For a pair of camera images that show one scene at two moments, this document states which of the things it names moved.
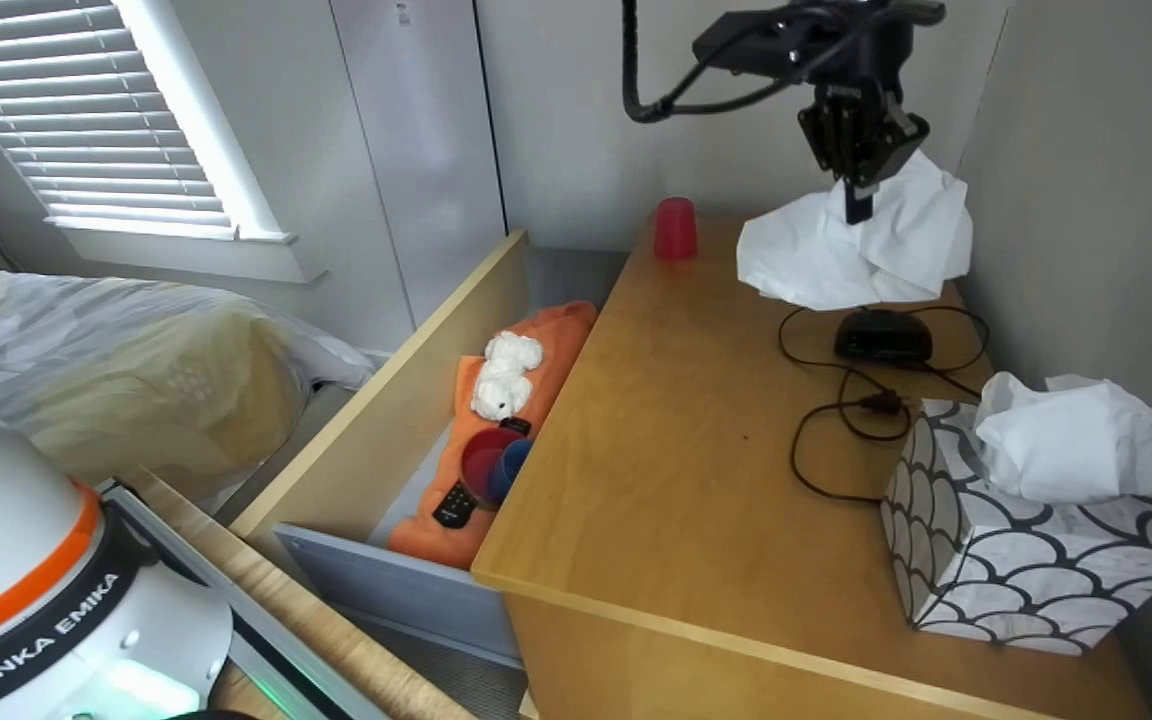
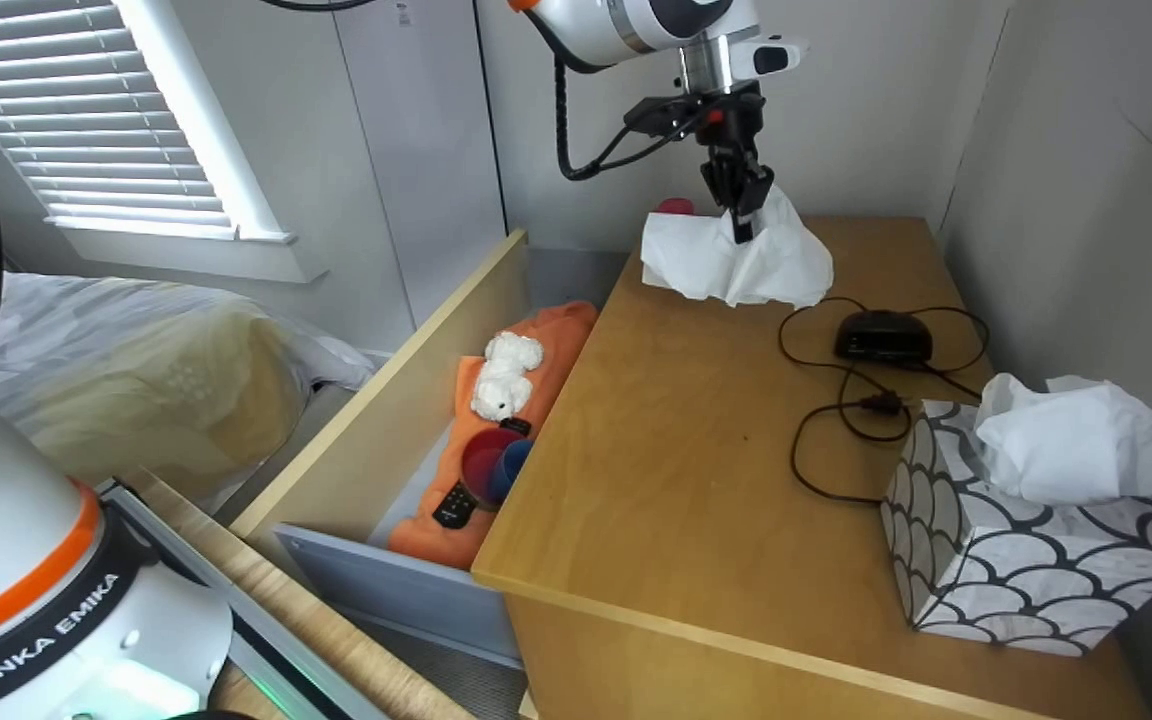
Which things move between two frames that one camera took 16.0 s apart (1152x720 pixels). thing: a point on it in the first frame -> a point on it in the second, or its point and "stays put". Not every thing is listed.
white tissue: (811, 255) -> (703, 255)
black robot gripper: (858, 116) -> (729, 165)
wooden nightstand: (695, 525) stays put
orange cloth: (449, 525) stays put
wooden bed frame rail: (293, 606) stays put
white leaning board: (421, 88) stays put
